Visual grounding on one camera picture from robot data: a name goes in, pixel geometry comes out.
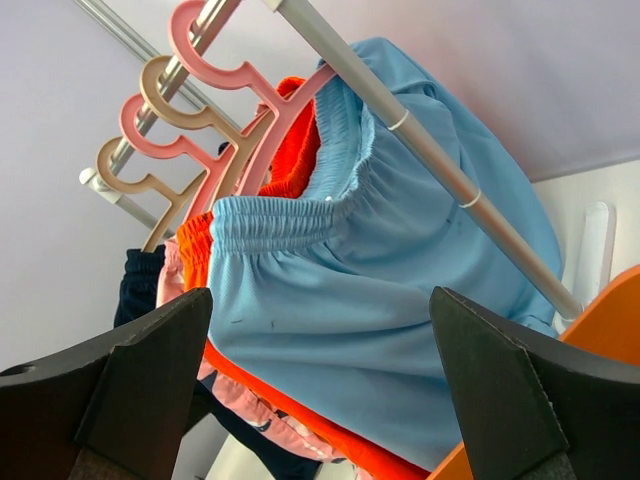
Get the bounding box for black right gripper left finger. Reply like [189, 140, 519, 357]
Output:
[1, 288, 212, 479]

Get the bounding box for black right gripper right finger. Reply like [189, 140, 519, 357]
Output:
[429, 285, 640, 480]

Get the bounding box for light blue shorts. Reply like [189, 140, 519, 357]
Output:
[204, 37, 564, 471]

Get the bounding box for pink plastic hanger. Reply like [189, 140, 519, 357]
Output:
[119, 93, 243, 221]
[167, 0, 337, 211]

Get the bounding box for navy blue shorts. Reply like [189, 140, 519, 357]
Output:
[114, 244, 321, 479]

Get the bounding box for pink patterned shorts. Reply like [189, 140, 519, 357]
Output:
[156, 237, 346, 463]

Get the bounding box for beige plastic hanger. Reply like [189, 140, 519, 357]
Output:
[96, 137, 205, 252]
[138, 54, 266, 201]

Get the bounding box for orange shorts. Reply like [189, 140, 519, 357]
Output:
[177, 105, 426, 479]

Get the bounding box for orange plastic basket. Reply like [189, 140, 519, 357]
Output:
[427, 264, 640, 480]

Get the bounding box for silver clothes rack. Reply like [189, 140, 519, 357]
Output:
[74, 1, 616, 323]

